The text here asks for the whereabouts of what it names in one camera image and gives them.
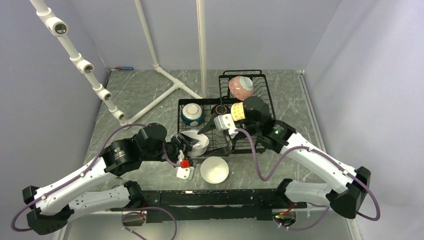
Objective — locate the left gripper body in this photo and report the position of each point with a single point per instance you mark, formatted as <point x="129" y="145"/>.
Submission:
<point x="173" y="148"/>

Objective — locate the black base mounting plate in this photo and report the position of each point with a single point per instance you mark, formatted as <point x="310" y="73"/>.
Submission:
<point x="193" y="205"/>

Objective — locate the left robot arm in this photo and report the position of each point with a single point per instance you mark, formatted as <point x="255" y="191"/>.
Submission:
<point x="52" y="207"/>

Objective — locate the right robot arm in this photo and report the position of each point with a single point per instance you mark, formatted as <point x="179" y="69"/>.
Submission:
<point x="345" y="189"/>

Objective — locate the brown glazed bowl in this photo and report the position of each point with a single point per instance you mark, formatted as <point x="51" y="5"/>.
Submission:
<point x="219" y="109"/>

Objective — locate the red blue screwdriver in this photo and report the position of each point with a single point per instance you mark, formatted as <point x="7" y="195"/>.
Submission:
<point x="124" y="68"/>

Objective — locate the red patterned bowl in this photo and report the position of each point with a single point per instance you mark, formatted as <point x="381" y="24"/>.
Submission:
<point x="241" y="87"/>

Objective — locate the black wire dish rack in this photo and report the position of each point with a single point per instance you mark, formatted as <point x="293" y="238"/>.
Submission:
<point x="220" y="144"/>

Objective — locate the ribbed white bowl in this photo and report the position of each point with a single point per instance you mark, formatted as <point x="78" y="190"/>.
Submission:
<point x="214" y="170"/>

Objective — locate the blue yellow patterned bowl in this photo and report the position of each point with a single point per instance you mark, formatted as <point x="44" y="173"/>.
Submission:
<point x="237" y="111"/>

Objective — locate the shallow white bowl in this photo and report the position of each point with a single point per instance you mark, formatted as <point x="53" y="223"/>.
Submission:
<point x="199" y="143"/>

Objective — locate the teal white bowl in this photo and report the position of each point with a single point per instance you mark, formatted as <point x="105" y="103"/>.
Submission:
<point x="192" y="115"/>

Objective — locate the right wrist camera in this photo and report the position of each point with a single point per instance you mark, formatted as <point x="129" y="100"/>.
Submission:
<point x="225" y="123"/>

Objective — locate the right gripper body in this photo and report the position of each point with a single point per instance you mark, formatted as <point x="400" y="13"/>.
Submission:
<point x="251" y="128"/>

